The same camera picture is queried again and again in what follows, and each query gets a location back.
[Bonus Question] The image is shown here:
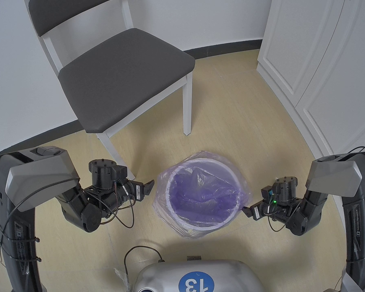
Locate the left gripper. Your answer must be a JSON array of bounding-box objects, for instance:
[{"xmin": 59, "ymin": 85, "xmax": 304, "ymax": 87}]
[{"xmin": 117, "ymin": 180, "xmax": 147, "ymax": 204}]

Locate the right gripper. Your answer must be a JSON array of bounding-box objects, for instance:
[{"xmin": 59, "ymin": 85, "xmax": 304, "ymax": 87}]
[{"xmin": 250, "ymin": 202, "xmax": 273, "ymax": 222}]

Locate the purple plastic bag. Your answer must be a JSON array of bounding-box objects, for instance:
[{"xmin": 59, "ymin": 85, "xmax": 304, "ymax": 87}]
[{"xmin": 152, "ymin": 151, "xmax": 250, "ymax": 239}]

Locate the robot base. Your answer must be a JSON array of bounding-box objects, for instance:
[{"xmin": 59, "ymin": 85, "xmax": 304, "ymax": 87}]
[{"xmin": 133, "ymin": 256, "xmax": 263, "ymax": 292}]

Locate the white trash bin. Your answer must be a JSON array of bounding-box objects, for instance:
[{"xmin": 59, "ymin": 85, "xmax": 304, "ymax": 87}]
[{"xmin": 165, "ymin": 158, "xmax": 244, "ymax": 233}]

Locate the white chair with grey cushions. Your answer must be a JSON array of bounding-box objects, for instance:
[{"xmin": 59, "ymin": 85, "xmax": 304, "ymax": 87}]
[{"xmin": 20, "ymin": 0, "xmax": 196, "ymax": 177}]

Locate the white wardrobe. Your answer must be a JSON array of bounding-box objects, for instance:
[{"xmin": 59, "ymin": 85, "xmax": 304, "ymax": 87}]
[{"xmin": 257, "ymin": 0, "xmax": 365, "ymax": 160}]

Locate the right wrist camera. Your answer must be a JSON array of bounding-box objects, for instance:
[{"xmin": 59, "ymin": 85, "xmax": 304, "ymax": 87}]
[{"xmin": 261, "ymin": 185, "xmax": 277, "ymax": 201}]

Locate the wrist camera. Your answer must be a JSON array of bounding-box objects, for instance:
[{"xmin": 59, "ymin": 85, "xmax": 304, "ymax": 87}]
[
  {"xmin": 112, "ymin": 164, "xmax": 129, "ymax": 182},
  {"xmin": 261, "ymin": 185, "xmax": 277, "ymax": 201}
]

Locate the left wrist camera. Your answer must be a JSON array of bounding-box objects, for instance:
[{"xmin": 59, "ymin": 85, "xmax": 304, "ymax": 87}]
[{"xmin": 112, "ymin": 164, "xmax": 129, "ymax": 182}]

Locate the black cable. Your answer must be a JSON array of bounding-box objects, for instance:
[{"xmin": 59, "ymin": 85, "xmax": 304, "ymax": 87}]
[{"xmin": 124, "ymin": 246, "xmax": 165, "ymax": 285}]

